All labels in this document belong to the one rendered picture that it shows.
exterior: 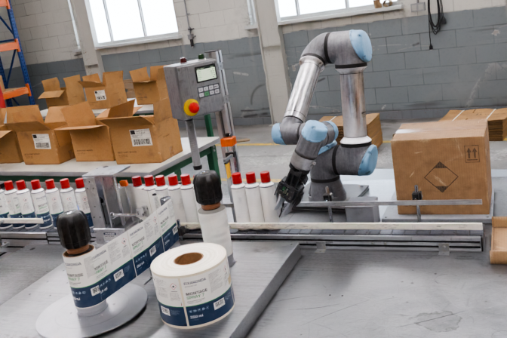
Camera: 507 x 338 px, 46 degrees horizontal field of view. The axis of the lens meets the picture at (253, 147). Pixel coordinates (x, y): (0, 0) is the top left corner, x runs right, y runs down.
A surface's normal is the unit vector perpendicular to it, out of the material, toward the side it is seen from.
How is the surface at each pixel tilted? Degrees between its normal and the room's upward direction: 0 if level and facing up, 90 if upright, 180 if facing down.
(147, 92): 90
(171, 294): 90
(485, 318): 0
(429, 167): 90
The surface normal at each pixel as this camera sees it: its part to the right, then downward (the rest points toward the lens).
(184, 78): 0.54, 0.11
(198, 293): 0.29, 0.18
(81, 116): 0.79, -0.28
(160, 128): 0.91, -0.03
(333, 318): -0.15, -0.96
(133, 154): -0.40, 0.25
